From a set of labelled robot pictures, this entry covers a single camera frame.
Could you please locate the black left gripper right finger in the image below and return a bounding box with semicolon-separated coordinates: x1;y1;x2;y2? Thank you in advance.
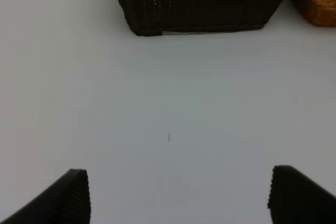
267;165;335;224

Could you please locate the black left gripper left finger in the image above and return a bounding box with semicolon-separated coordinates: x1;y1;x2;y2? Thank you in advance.
1;169;91;224

